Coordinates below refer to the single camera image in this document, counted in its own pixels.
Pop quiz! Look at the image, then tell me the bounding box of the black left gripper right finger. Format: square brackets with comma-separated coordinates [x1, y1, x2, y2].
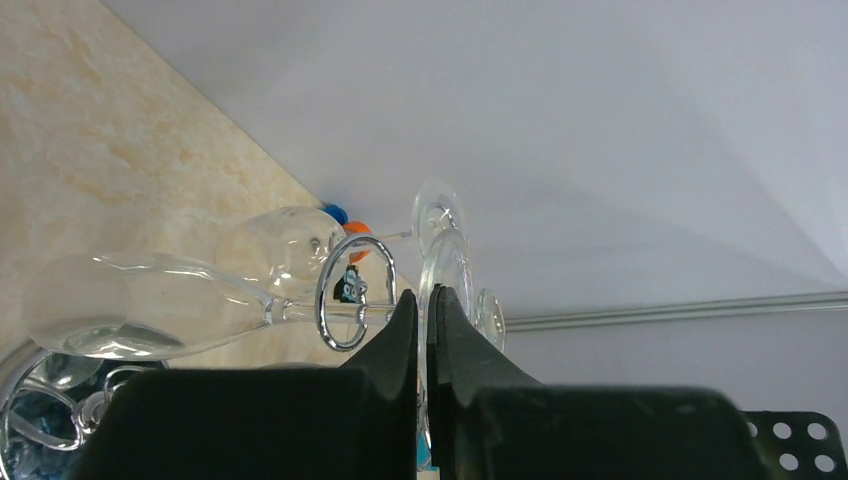
[427, 286, 768, 479]

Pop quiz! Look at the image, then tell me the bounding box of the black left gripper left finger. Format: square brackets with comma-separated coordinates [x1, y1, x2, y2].
[72, 291, 418, 479]

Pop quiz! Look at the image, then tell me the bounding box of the clear wine glass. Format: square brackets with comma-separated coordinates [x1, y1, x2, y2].
[21, 228, 476, 362]
[215, 179, 467, 300]

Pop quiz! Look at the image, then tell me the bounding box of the clear wine glass back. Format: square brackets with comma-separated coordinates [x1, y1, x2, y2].
[215, 179, 467, 300]

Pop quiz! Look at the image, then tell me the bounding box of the chrome wine glass rack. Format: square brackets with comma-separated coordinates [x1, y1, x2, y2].
[1, 247, 393, 479]

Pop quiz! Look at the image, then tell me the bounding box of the clear textured glass right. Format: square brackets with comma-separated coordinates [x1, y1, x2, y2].
[474, 288, 506, 352]

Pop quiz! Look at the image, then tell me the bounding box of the blue orange toy car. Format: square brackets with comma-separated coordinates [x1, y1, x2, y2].
[320, 204, 371, 265]

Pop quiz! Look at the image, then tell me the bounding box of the black perforated music stand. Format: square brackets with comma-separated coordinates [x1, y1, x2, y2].
[744, 411, 847, 480]

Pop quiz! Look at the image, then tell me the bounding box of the aluminium frame rail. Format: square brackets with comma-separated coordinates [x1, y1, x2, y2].
[506, 291, 847, 332]

